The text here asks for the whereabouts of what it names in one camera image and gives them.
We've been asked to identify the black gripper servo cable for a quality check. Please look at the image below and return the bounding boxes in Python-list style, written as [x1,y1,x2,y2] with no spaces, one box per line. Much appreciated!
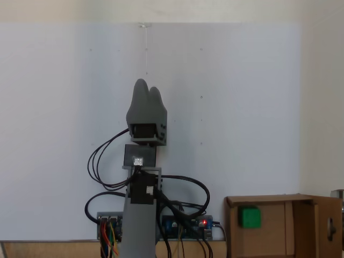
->
[88,128,130,190]

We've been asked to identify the circuit board with white connectors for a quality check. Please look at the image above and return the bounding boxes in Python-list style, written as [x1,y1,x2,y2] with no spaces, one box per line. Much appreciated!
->
[96,212,124,241]

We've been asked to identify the white paper sheet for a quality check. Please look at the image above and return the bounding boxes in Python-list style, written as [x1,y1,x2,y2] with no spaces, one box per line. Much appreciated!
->
[0,23,302,241]

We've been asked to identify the circuit board with blue parts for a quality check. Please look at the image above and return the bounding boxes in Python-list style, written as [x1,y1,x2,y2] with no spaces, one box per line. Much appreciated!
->
[161,214,216,241]

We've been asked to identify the thin black cable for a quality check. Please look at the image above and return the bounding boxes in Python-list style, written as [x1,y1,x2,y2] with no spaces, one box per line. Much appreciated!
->
[162,236,173,258]
[192,238,213,258]

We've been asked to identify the brown cardboard box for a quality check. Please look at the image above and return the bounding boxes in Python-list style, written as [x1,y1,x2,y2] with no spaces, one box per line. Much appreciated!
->
[224,192,343,258]

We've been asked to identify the black arm servo cable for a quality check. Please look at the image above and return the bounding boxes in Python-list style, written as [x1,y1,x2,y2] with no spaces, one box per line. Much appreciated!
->
[161,175,211,218]

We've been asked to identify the coloured jumper wire bundle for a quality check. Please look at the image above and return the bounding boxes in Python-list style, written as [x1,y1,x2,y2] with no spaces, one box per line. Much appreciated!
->
[98,222,120,258]

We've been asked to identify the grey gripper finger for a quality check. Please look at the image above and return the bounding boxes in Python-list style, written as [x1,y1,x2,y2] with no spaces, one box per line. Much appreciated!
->
[126,78,151,122]
[148,86,168,121]

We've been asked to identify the green die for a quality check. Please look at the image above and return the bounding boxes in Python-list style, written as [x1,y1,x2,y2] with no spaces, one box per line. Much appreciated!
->
[238,205,262,230]

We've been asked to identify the light grey USB cable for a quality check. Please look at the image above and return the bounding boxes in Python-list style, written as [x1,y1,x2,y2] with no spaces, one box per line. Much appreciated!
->
[213,221,228,241]

